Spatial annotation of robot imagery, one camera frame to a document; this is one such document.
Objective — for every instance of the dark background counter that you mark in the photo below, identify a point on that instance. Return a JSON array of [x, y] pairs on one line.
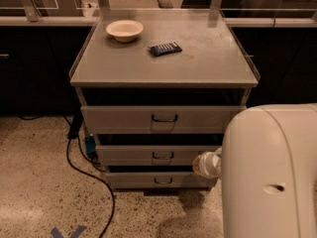
[[35, 62]]

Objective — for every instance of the blue snack packet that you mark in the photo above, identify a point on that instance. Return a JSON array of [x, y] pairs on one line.
[[165, 49]]

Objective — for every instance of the grey drawer cabinet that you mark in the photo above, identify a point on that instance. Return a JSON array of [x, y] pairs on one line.
[[211, 70]]

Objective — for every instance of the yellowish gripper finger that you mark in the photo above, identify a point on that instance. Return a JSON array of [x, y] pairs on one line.
[[195, 165]]

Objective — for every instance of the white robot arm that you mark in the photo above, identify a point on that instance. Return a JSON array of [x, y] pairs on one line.
[[267, 166]]

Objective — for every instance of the white bowl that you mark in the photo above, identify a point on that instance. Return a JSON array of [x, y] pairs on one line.
[[124, 31]]

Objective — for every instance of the grey drawer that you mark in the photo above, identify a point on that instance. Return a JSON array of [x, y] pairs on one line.
[[159, 180], [150, 155], [158, 119]]

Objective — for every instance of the black power strip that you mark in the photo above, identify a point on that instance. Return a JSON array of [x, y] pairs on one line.
[[75, 126]]

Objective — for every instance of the blue power adapter box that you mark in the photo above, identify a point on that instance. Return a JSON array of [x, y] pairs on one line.
[[90, 146]]

